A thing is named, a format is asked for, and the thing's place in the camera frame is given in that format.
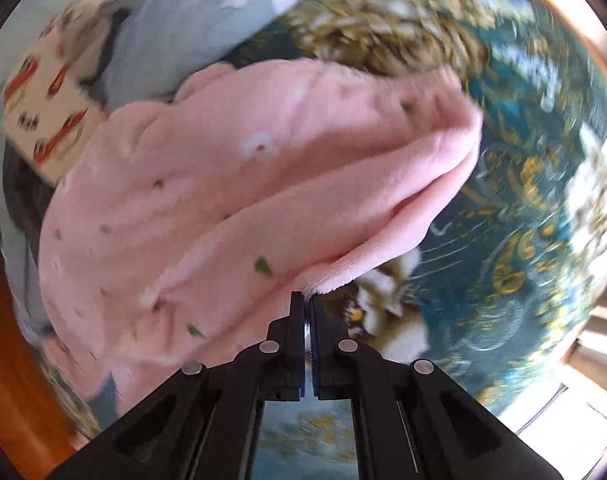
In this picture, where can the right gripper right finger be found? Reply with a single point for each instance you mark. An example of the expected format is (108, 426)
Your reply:
(412, 421)

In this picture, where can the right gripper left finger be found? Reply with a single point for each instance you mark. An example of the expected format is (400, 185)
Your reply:
(203, 422)

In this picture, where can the pink fleece floral garment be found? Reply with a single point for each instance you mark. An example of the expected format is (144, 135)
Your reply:
(183, 228)

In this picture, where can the teal floral bed sheet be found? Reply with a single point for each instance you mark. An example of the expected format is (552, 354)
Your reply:
(511, 269)

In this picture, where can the orange wooden headboard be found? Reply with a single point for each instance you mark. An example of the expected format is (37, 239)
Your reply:
(35, 433)

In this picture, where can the dark grey garment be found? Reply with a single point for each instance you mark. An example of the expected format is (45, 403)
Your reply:
(27, 197)

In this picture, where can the cream cartoon car garment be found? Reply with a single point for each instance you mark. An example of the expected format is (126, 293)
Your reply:
(48, 115)

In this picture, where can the grey-blue daisy quilt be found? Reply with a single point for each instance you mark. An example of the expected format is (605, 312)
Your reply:
(158, 44)

